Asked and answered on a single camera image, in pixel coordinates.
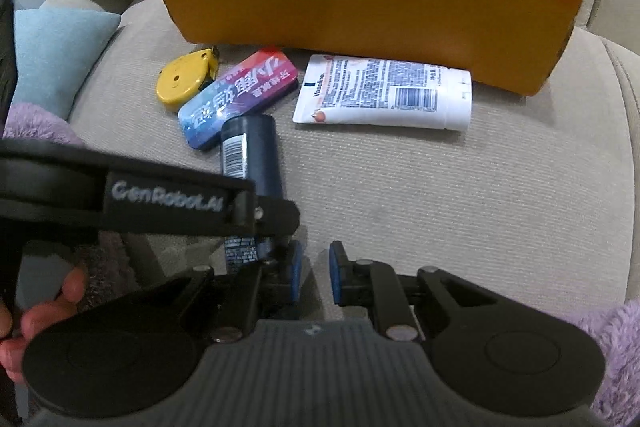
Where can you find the beige fabric sofa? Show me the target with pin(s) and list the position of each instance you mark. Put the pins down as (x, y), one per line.
(450, 207)

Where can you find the purple fuzzy cloth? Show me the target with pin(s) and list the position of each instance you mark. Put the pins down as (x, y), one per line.
(615, 347)
(35, 127)

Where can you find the white lotion tube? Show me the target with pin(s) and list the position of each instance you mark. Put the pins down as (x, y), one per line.
(380, 92)

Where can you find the yellow tape measure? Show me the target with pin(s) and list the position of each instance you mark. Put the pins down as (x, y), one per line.
(180, 79)

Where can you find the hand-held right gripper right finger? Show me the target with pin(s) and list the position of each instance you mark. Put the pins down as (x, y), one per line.
(334, 272)

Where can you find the colourful flat tin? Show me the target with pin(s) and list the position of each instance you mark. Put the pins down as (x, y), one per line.
(235, 97)

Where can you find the person's left hand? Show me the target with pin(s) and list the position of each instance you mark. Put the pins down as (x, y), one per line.
(40, 324)

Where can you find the dark blue bottle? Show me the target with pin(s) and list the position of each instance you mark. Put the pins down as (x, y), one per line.
(260, 152)

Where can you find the light blue pillow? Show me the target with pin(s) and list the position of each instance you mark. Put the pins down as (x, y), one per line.
(55, 52)

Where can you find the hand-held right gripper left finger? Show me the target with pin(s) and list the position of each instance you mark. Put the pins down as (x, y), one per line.
(296, 272)

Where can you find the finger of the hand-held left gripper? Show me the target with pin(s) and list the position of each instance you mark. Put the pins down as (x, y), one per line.
(277, 214)

